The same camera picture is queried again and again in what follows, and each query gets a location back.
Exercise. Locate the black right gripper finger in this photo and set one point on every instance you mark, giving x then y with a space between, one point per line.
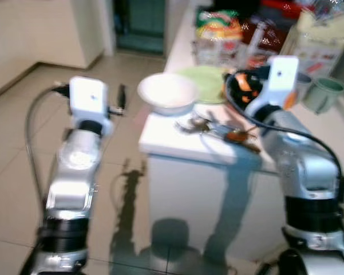
231 86

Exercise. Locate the white bowl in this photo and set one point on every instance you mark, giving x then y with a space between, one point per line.
167 91

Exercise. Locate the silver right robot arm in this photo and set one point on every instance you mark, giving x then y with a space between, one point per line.
309 172

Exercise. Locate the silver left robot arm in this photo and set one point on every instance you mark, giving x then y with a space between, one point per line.
74 172

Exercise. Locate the light green plate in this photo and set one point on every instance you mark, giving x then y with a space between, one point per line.
209 85

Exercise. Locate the brown spoon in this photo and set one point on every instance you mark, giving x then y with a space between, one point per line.
238 136

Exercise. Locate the grey cup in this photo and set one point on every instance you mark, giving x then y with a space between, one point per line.
303 85

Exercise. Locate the brown fork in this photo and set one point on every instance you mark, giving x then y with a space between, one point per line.
196 125

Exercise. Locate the green yellow snack bag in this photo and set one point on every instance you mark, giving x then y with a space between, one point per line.
218 31

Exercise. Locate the dark red snack bag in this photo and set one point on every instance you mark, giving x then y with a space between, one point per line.
266 37

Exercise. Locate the green mug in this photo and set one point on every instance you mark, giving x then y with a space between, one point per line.
323 94

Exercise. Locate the dark green door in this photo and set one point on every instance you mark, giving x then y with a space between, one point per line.
140 26

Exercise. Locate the white kitchen island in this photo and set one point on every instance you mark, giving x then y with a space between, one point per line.
189 200

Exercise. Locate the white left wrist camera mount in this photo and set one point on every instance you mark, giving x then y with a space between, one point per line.
89 97

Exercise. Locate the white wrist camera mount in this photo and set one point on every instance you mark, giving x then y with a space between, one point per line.
283 74
89 97

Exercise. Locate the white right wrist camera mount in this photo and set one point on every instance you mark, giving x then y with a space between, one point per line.
283 74

